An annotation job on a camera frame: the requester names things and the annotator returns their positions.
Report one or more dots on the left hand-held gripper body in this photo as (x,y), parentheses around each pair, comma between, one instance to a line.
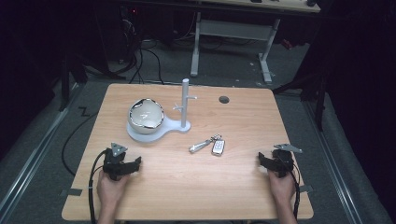
(114,163)

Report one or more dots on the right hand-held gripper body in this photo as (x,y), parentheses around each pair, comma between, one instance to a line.
(282,161)

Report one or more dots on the person's left hand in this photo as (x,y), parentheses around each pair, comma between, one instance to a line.
(110,188)

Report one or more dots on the person's right hand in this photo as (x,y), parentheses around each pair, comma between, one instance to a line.
(282,186)

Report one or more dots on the grey tape strip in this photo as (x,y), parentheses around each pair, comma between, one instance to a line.
(72,192)
(306,188)

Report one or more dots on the white bowl with silver rim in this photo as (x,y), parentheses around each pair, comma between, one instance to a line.
(146,116)

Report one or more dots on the silver key with remote fob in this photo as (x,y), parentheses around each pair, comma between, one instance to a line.
(214,145)

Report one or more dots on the white stand with pegs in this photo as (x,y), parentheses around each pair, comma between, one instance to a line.
(174,124)

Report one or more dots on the white-legged wooden desk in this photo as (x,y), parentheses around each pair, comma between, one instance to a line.
(236,30)

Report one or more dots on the aluminium floor rail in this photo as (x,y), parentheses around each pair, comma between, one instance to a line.
(29,163)
(334,174)

